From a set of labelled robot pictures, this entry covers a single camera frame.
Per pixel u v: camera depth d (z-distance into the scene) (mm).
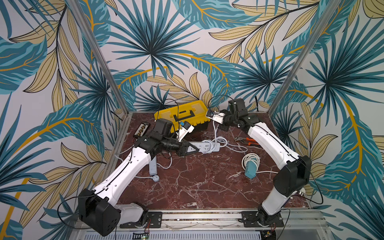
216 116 703
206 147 689
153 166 879
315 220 764
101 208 371
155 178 856
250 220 731
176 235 702
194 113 968
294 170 435
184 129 634
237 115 624
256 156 880
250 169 852
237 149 999
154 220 731
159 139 566
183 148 607
